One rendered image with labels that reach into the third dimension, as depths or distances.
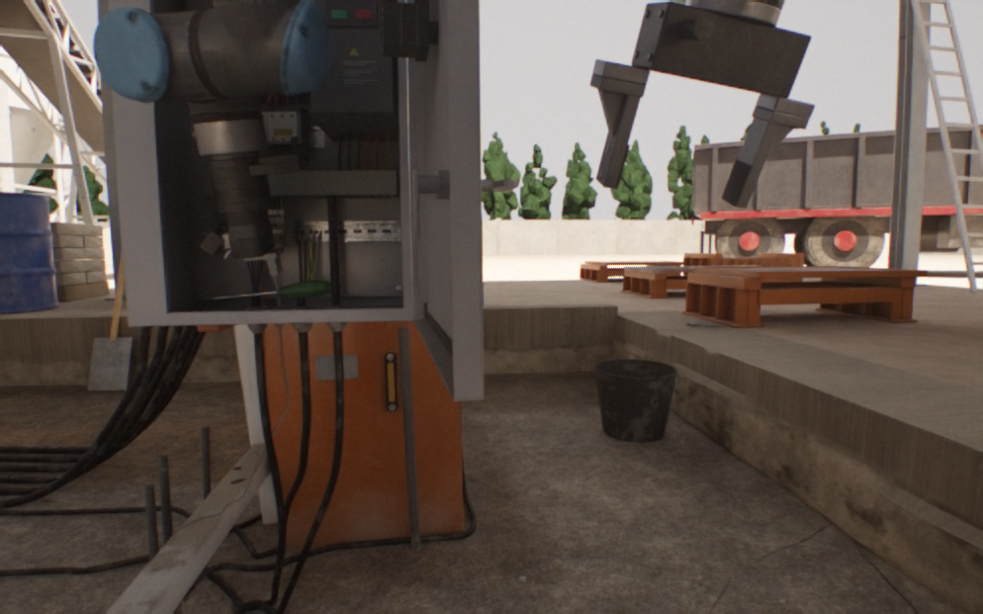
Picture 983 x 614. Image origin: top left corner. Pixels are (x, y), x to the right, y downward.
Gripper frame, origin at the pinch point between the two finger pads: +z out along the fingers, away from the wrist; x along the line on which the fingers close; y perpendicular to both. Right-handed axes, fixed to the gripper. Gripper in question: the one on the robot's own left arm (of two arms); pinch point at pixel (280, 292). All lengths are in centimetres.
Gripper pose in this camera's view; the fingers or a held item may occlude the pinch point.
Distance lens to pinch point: 82.4
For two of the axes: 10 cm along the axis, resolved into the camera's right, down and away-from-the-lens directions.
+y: -9.9, 1.0, -1.2
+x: 1.5, 3.3, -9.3
